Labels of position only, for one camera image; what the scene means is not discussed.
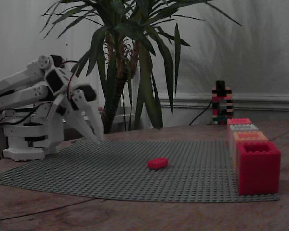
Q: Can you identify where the red arm wire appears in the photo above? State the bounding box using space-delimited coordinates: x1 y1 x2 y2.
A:
60 60 79 102

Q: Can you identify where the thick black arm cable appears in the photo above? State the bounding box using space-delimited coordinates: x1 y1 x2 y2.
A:
0 101 52 133

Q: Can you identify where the white lego box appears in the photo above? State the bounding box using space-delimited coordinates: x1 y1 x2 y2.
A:
228 124 260 160

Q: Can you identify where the pink lego box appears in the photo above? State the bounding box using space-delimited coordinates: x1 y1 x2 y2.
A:
226 117 253 146

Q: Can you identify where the thin cable on table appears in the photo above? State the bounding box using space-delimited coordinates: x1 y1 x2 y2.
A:
0 196 97 222

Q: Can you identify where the grey Lego baseplate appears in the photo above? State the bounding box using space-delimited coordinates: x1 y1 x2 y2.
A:
0 139 281 203

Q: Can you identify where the orange lego box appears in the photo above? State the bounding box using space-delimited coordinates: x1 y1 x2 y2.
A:
232 131 269 179

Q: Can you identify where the green potted palm plant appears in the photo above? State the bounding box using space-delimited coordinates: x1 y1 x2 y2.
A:
39 0 243 134

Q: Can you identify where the red Lego brick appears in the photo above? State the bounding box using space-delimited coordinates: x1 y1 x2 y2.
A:
147 157 170 171

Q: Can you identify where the black cable behind tower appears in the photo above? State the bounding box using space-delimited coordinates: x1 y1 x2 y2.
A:
188 99 214 126

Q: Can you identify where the multicolour Lego tower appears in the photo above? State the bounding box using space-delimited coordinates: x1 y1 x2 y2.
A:
211 79 233 125

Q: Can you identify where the red lego box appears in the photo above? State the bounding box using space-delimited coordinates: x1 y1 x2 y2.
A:
237 141 282 196

